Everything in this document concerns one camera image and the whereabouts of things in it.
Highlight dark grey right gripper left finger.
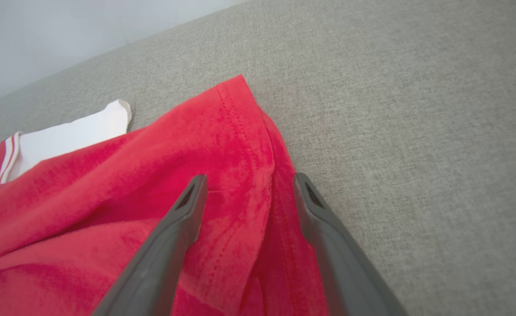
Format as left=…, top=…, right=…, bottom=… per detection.
left=90, top=174, right=209, bottom=316

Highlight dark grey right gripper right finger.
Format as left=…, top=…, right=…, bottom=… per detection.
left=293, top=172, right=410, bottom=316

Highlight red shorts with white stripe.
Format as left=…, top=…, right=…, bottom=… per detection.
left=0, top=74, right=331, bottom=316

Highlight grey fabric sofa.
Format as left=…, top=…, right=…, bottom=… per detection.
left=0, top=0, right=516, bottom=316

